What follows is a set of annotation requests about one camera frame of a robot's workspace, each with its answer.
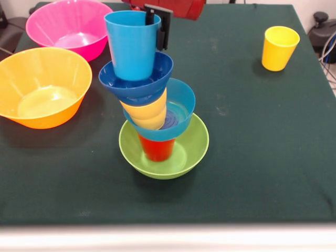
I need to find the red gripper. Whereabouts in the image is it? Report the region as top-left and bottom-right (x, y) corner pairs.
(122, 0), (207, 51)

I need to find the light blue plastic cup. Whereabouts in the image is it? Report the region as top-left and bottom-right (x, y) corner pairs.
(104, 10), (162, 81)

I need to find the dark blue plastic bowl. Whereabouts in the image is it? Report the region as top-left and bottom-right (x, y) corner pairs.
(98, 51), (174, 107)

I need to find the light blue plastic bowl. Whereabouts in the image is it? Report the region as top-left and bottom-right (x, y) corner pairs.
(123, 78), (196, 141)

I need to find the amber yellow plastic cup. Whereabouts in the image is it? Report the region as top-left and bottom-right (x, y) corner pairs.
(130, 110), (166, 131)

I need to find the red plastic cup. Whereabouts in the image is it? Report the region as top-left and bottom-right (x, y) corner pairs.
(138, 132), (176, 162)

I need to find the green plastic bowl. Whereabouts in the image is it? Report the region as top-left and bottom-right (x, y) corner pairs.
(119, 112), (210, 180)

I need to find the large pink plastic bowl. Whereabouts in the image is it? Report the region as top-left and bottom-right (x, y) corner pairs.
(25, 0), (117, 62)

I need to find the large yellow-orange plastic bowl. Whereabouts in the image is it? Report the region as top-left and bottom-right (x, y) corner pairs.
(0, 47), (93, 130)

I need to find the dark green table cloth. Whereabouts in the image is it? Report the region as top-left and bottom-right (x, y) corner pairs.
(0, 2), (336, 226)

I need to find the tangle of cables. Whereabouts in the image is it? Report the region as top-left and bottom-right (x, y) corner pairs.
(319, 31), (336, 90)

